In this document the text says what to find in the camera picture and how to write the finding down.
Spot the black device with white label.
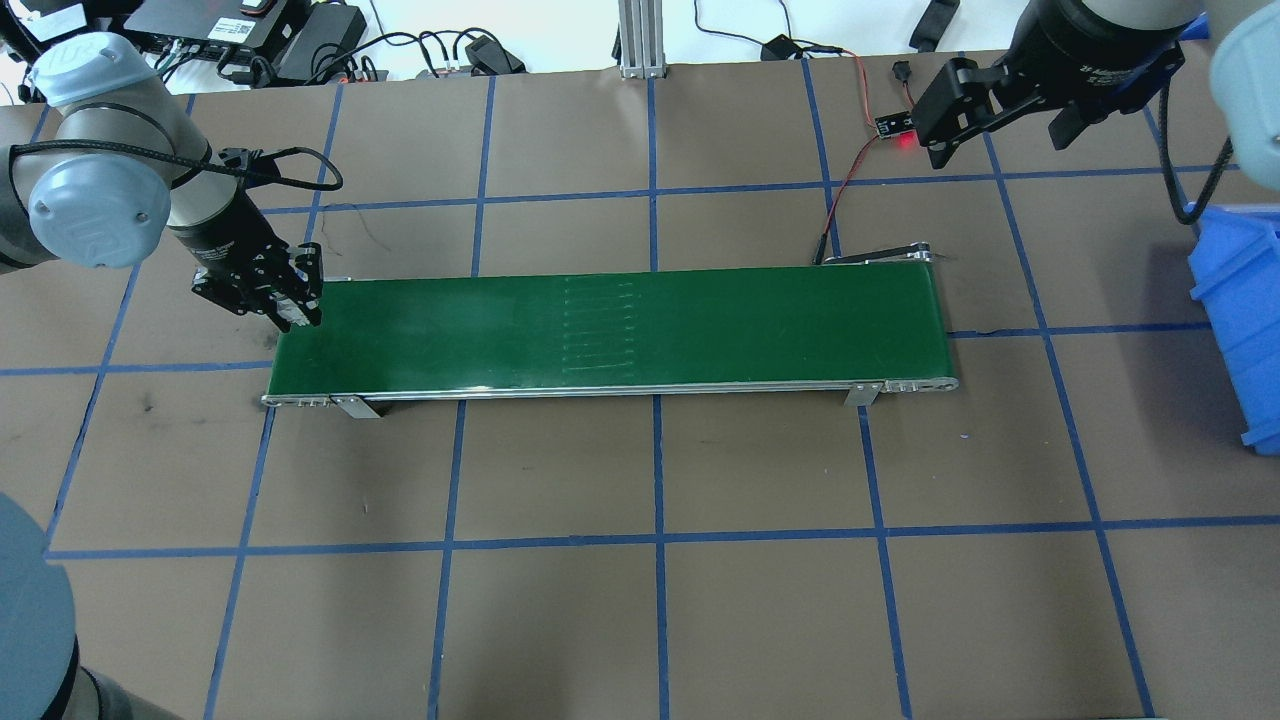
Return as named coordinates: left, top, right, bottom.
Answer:
left=0, top=0, right=101, bottom=53

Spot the black cable bundle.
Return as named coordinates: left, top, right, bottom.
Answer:
left=340, top=28, right=471, bottom=83

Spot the large blue storage bin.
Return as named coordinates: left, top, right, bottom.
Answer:
left=1187, top=204, right=1280, bottom=457

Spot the black plug adapter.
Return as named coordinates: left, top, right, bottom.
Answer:
left=464, top=34, right=528, bottom=77

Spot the red and black wire pair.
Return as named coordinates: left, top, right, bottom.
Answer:
left=814, top=135, right=887, bottom=267

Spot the black power brick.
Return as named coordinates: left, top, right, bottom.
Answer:
left=274, top=4, right=369, bottom=84

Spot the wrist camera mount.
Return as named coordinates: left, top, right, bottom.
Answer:
left=1128, top=40, right=1187, bottom=97

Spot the green belt conveyor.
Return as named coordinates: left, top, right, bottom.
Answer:
left=262, top=240, right=961, bottom=419

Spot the aluminium extrusion post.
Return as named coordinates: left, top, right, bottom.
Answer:
left=617, top=0, right=669, bottom=80

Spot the thin black cable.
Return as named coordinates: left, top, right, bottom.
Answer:
left=694, top=0, right=793, bottom=47

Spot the black electronics box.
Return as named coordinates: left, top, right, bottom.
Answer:
left=120, top=0, right=313, bottom=59

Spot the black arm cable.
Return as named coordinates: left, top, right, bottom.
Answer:
left=1158, top=78, right=1242, bottom=227

